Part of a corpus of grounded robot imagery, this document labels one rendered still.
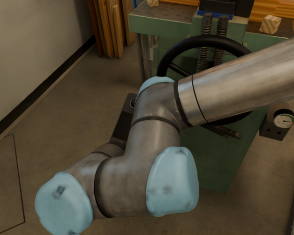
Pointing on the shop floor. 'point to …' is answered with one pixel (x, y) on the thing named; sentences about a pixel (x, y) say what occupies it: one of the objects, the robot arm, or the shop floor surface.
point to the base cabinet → (219, 148)
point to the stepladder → (148, 53)
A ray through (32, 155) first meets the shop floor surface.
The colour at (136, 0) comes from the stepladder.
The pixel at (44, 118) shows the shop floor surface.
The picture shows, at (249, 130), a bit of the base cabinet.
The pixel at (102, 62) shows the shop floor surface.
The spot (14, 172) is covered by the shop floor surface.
